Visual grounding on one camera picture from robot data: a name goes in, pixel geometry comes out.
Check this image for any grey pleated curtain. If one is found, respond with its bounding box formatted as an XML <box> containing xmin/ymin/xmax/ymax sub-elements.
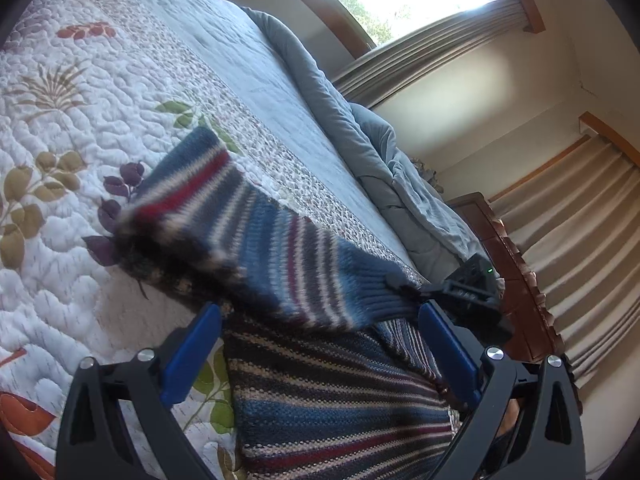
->
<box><xmin>330</xmin><ymin>0</ymin><xmax>527</xmax><ymax>107</ymax></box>

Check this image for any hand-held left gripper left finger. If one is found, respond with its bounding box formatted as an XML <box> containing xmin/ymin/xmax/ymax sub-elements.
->
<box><xmin>54</xmin><ymin>302</ymin><xmax>223</xmax><ymax>480</ymax></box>

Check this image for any patterned pillow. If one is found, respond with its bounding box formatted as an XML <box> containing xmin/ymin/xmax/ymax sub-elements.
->
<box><xmin>410</xmin><ymin>157</ymin><xmax>447</xmax><ymax>196</ymax></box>

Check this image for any floral quilted bedspread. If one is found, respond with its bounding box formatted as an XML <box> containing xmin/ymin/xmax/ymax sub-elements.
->
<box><xmin>0</xmin><ymin>0</ymin><xmax>441</xmax><ymax>480</ymax></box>

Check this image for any dark wooden headboard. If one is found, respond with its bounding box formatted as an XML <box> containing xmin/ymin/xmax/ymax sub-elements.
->
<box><xmin>446</xmin><ymin>191</ymin><xmax>582</xmax><ymax>413</ymax></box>

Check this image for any striped knit sweater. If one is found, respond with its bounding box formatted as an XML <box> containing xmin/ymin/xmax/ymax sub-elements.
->
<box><xmin>112</xmin><ymin>126</ymin><xmax>468</xmax><ymax>480</ymax></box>

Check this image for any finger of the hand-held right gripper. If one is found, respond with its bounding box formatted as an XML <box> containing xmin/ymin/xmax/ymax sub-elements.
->
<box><xmin>384</xmin><ymin>271</ymin><xmax>453</xmax><ymax>302</ymax></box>

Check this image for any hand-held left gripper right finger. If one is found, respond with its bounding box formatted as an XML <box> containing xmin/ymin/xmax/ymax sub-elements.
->
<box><xmin>417</xmin><ymin>300</ymin><xmax>587</xmax><ymax>480</ymax></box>

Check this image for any light blue bed sheet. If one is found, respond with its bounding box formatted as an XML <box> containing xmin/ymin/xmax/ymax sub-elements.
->
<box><xmin>120</xmin><ymin>0</ymin><xmax>417</xmax><ymax>272</ymax></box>

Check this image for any wooden curtain rail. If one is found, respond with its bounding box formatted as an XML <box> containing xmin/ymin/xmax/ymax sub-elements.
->
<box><xmin>577</xmin><ymin>111</ymin><xmax>640</xmax><ymax>162</ymax></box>

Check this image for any beige pleated curtain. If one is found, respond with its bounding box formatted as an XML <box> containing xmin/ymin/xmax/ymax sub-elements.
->
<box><xmin>487</xmin><ymin>130</ymin><xmax>640</xmax><ymax>480</ymax></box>

